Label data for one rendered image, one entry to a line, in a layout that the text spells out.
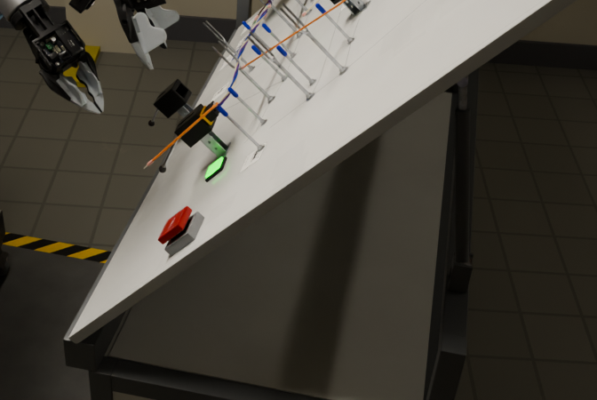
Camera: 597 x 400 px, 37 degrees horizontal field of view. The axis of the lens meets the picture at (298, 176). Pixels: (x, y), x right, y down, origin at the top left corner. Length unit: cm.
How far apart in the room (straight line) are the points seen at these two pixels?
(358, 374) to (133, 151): 206
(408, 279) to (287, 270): 24
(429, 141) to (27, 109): 202
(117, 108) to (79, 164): 41
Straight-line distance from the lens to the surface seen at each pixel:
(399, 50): 130
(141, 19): 148
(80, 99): 160
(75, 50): 158
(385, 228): 191
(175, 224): 137
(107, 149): 352
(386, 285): 177
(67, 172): 341
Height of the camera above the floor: 198
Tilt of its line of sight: 36 degrees down
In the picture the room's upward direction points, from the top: 5 degrees clockwise
